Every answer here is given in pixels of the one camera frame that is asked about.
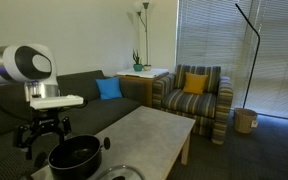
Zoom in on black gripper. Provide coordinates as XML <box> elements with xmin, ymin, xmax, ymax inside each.
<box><xmin>12</xmin><ymin>108</ymin><xmax>73</xmax><ymax>161</ymax></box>

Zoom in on black cooking pot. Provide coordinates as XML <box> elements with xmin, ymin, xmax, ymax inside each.
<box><xmin>33</xmin><ymin>134</ymin><xmax>112</xmax><ymax>180</ymax></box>

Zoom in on plant in teal pot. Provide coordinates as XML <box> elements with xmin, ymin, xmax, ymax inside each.
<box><xmin>131</xmin><ymin>49</ymin><xmax>144</xmax><ymax>73</ymax></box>

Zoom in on dark grey fabric sofa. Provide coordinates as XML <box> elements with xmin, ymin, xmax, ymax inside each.
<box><xmin>0</xmin><ymin>69</ymin><xmax>148</xmax><ymax>180</ymax></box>

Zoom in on blue square cushion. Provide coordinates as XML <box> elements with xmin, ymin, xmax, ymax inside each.
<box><xmin>95</xmin><ymin>77</ymin><xmax>123</xmax><ymax>101</ymax></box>

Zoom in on grey top coffee table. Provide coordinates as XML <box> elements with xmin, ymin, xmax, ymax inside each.
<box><xmin>18</xmin><ymin>105</ymin><xmax>197</xmax><ymax>180</ymax></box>

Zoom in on wooden side table white top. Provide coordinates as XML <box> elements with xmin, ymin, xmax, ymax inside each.
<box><xmin>114</xmin><ymin>68</ymin><xmax>170</xmax><ymax>108</ymax></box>

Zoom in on silver two-head floor lamp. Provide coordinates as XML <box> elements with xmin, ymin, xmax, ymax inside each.
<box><xmin>132</xmin><ymin>1</ymin><xmax>151</xmax><ymax>68</ymax></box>

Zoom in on striped fabric armchair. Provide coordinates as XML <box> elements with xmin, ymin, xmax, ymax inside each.
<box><xmin>151</xmin><ymin>64</ymin><xmax>234</xmax><ymax>146</ymax></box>

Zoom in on yellow square cushion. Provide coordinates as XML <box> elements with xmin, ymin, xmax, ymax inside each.
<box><xmin>182</xmin><ymin>71</ymin><xmax>209</xmax><ymax>96</ymax></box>

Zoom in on white window blinds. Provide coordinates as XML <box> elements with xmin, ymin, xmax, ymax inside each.
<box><xmin>176</xmin><ymin>0</ymin><xmax>288</xmax><ymax>122</ymax></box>

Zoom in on beige round waste basket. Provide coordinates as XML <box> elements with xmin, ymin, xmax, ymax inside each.
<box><xmin>233</xmin><ymin>107</ymin><xmax>259</xmax><ymax>135</ymax></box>

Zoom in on black bent floor pole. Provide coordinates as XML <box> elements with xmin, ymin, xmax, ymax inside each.
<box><xmin>234</xmin><ymin>3</ymin><xmax>261</xmax><ymax>109</ymax></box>

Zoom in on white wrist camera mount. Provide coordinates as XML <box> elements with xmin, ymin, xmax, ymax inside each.
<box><xmin>29</xmin><ymin>94</ymin><xmax>85</xmax><ymax>111</ymax></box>

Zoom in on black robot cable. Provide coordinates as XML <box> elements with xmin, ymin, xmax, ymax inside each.
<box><xmin>0</xmin><ymin>85</ymin><xmax>32</xmax><ymax>122</ymax></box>

